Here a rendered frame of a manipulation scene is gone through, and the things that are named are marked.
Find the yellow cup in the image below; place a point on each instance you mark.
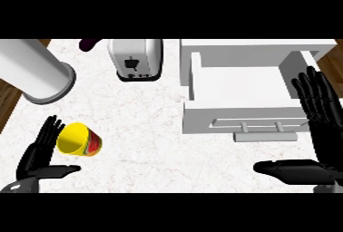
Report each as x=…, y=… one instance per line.
x=80, y=139

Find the white toaster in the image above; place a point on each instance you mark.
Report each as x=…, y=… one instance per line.
x=136, y=59

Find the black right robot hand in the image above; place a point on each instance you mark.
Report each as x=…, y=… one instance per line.
x=323, y=127

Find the white open drawer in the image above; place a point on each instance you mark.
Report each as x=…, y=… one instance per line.
x=243, y=83

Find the white cabinet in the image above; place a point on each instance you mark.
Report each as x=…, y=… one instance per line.
x=255, y=51

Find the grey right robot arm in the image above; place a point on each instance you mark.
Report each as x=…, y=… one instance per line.
x=329, y=188

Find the white drawer front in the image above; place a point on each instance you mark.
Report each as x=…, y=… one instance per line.
x=241, y=119

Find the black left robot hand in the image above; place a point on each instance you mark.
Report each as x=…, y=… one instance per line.
x=34, y=156

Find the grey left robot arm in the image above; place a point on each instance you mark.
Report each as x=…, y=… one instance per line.
x=21, y=185

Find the dark purple eggplant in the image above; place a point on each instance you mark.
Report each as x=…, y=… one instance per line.
x=89, y=44

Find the white cylindrical canister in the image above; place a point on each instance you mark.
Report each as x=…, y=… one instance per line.
x=33, y=71

